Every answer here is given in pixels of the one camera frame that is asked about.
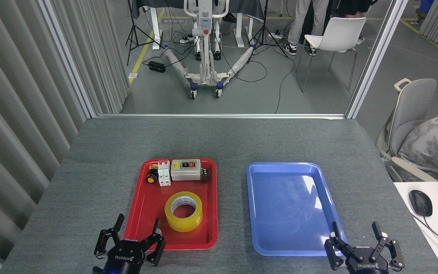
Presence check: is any black mouse cable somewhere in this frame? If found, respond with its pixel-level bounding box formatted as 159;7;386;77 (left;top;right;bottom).
413;215;438;256

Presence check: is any black tripod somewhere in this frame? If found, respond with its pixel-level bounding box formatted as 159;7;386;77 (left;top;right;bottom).
125;0;164;66
248;0;289;64

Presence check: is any grey office chair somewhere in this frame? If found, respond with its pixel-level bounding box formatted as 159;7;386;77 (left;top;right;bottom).
375;78;438;182

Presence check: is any white circuit breaker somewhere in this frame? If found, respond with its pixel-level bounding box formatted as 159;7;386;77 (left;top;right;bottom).
157;161;171;187

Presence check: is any white stand on wheels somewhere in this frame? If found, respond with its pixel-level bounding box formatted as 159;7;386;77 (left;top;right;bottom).
162;0;257;100

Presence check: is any white plastic chair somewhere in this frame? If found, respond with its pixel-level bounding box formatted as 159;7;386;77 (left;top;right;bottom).
296;17;367;93

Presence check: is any yellow tape roll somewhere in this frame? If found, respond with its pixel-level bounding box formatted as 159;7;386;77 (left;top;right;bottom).
165;191;203;233

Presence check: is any black computer mouse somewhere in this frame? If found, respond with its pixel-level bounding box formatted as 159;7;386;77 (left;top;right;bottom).
408;190;433;217

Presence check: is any grey camouflage cushion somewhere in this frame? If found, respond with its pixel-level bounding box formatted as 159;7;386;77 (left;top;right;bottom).
397;109;438;177

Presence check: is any grey push button switch box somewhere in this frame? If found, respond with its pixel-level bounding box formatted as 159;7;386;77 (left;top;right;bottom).
170;159;202;181

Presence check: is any blue plastic tray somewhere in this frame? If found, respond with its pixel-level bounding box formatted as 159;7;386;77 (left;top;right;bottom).
246;162;348;256

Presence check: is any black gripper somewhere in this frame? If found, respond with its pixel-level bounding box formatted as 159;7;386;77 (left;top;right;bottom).
94;213;165;274
324;221;405;274

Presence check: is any black floor cable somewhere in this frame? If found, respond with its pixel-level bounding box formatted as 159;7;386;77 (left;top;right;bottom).
219;38;296;114

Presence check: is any red plastic tray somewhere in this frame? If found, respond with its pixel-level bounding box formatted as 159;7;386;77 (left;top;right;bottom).
123;158;218;251

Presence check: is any person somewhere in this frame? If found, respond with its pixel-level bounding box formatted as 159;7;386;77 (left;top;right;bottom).
284;0;330;56
329;0;378;18

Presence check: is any table with black cloth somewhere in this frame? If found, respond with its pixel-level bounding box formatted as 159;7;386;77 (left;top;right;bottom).
130;0;265;50

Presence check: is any silver post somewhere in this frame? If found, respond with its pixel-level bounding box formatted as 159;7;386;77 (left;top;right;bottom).
345;0;409;119

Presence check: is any silver rail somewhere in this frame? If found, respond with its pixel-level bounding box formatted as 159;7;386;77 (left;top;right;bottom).
97;113;347;119

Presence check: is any white desk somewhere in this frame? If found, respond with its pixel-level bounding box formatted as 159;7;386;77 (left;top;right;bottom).
393;181;438;274

